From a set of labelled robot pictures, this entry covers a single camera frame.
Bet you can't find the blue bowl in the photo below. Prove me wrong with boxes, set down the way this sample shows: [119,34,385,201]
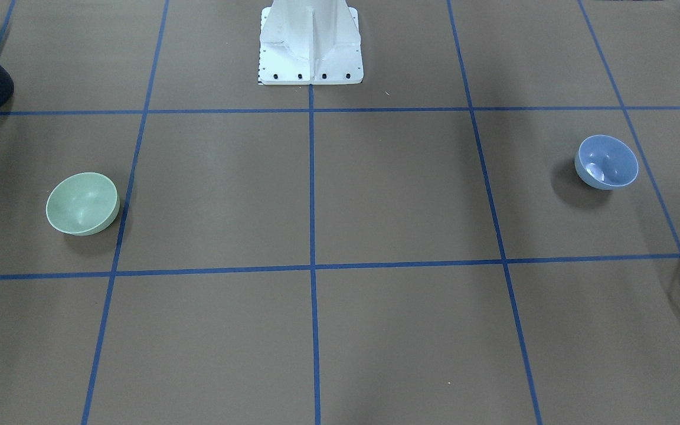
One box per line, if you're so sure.
[574,135,640,190]

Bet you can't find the green bowl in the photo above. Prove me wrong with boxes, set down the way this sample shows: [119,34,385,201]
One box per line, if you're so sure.
[45,172,120,236]

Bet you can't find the white camera mast base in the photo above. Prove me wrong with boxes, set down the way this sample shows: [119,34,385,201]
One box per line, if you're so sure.
[257,1,364,86]

